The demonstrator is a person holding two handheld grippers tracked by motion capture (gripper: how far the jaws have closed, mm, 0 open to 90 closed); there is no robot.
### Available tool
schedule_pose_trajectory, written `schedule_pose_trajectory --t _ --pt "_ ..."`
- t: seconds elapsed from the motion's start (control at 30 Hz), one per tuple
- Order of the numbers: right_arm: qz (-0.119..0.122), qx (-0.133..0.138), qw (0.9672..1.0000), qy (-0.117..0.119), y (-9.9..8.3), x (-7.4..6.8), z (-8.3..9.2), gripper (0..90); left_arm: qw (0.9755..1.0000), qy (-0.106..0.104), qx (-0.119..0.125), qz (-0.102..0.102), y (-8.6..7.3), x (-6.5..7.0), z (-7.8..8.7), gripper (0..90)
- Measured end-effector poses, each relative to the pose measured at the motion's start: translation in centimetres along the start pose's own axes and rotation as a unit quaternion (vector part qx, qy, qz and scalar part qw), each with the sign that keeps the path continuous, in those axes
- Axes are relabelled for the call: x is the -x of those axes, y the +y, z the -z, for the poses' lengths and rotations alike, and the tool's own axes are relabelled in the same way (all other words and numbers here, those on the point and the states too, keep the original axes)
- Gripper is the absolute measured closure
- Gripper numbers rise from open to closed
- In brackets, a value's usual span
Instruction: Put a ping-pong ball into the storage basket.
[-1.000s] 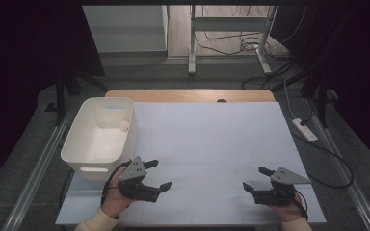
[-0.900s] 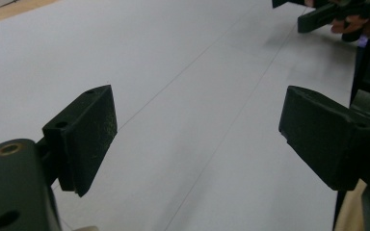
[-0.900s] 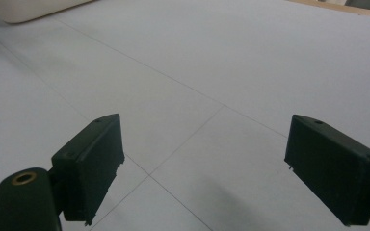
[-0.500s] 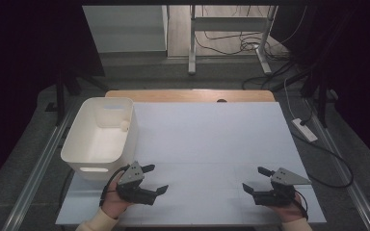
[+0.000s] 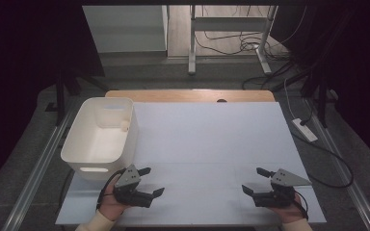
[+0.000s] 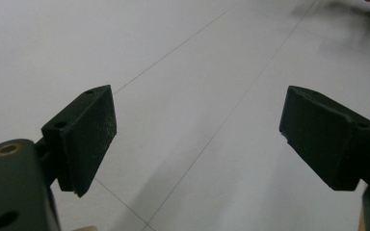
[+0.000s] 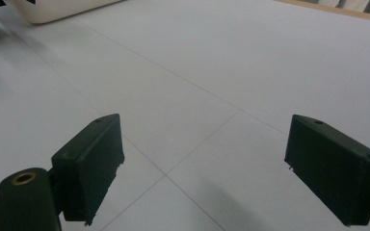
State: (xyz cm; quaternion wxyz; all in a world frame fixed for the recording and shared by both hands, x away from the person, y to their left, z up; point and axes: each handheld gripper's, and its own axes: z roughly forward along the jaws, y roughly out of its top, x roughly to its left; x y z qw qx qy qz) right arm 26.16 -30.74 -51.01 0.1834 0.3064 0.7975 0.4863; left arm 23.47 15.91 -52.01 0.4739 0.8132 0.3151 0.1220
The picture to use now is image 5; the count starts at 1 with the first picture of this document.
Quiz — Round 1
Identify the wooden table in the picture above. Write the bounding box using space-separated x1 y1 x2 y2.
104 90 277 104

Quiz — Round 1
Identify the white plastic storage bin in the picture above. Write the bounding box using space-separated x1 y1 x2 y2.
60 96 139 181

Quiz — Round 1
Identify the thin white cable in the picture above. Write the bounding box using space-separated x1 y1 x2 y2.
282 76 296 120

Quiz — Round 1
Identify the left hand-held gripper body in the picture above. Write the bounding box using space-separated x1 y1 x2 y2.
112 164 155 209

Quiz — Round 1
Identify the white cabinet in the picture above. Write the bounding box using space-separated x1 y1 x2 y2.
82 4 170 54

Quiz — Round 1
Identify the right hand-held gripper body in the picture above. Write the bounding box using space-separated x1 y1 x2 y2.
252 167 313 208

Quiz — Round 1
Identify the person's left hand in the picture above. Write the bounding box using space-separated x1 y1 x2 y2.
98 182 131 222

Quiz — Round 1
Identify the person's right hand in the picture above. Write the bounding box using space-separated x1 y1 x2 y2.
267 192 306 224

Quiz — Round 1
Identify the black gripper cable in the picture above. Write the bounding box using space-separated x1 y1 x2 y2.
294 190 309 221
95 168 126 213

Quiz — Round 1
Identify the white power strip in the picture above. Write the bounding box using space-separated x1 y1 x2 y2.
291 117 319 143

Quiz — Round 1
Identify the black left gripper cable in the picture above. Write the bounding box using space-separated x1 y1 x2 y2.
95 168 126 213

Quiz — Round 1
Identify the metal floor rail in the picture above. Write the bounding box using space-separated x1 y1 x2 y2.
1 98 79 231
304 97 370 231

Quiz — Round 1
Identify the black power strip cable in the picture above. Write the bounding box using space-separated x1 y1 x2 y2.
290 130 356 190

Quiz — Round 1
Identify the grey metal desk frame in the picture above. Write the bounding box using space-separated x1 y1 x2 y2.
187 4 279 77

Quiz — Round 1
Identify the tangle of floor cables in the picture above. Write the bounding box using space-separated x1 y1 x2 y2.
194 29 291 62

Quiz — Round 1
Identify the black stand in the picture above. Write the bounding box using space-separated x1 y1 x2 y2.
43 62 111 127
301 62 339 129

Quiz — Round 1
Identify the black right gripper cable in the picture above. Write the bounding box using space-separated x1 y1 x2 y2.
294 190 309 221

